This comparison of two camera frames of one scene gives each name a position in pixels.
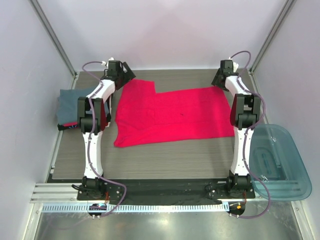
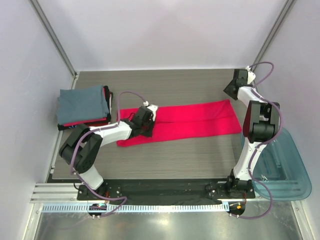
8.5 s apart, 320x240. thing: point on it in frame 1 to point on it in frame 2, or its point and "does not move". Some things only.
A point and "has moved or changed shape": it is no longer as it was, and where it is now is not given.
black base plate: [167, 192] does not move
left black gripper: [128, 75] to [149, 133]
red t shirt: [144, 117] has moved or changed shape
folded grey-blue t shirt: [67, 105] does not move
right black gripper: [215, 81] to [228, 89]
